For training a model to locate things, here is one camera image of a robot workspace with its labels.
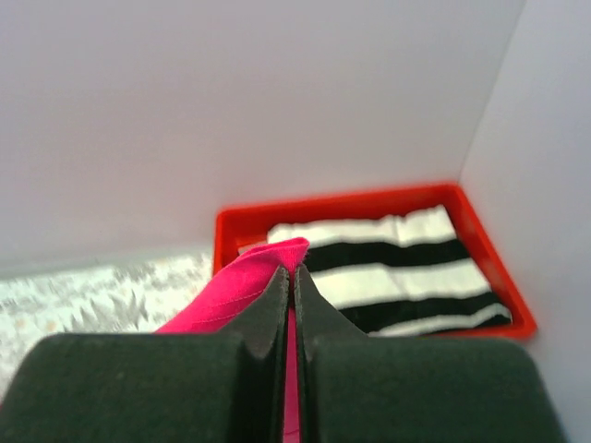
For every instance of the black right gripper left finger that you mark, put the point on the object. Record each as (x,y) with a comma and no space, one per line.
(226,386)

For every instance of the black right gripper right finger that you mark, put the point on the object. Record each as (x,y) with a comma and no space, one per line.
(357,388)

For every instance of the crimson red t shirt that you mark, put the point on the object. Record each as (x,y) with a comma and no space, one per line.
(233,289)

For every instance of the floral patterned table mat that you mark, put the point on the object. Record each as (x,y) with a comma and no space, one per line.
(137,297)

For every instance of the black white striped shirt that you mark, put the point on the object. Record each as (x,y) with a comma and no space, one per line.
(398,275)

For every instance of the red plastic tray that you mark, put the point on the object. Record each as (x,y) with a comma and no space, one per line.
(242,225)

